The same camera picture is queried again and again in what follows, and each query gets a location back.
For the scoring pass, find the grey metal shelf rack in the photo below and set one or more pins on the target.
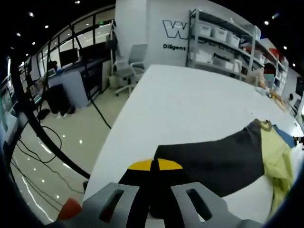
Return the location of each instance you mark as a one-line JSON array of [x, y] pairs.
[[247, 32]]

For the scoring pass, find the dark screen on stand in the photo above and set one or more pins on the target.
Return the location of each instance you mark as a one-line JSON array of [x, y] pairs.
[[300, 86]]

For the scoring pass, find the tall grey stand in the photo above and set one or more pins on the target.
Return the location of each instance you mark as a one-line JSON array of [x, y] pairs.
[[112, 42]]

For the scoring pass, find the dark desk counter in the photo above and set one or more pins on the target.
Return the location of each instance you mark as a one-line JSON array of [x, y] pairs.
[[76, 80]]

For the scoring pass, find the black tripod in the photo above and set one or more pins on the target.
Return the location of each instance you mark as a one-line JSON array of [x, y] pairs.
[[35, 123]]

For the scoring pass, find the low white storage bin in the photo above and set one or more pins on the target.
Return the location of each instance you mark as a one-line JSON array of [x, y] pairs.
[[201, 57]]

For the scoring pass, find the small white floor bin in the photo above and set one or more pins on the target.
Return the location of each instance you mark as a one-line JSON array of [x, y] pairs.
[[113, 82]]

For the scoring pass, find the grey office chair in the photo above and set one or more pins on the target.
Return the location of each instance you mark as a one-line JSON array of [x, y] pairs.
[[133, 64]]

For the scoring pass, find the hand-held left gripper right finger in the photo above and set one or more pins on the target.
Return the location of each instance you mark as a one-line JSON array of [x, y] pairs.
[[209, 213]]

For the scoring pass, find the oblong ceiling light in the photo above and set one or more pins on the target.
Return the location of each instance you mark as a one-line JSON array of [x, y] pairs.
[[275, 16]]

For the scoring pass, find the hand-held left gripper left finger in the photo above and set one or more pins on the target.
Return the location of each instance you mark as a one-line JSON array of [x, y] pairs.
[[114, 209]]

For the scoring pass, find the long grey shelf rack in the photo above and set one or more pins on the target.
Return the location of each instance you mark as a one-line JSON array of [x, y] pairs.
[[273, 59]]

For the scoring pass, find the black computer monitor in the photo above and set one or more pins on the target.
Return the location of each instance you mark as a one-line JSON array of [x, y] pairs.
[[68, 57]]

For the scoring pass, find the red-orange rounded object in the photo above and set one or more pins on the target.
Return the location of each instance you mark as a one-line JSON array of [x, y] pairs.
[[70, 208]]

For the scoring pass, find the yellow blue grey garment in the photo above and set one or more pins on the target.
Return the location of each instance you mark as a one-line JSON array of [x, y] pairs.
[[225, 161]]

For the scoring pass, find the black slanted pole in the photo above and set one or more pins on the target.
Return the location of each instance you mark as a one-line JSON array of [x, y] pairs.
[[95, 104]]

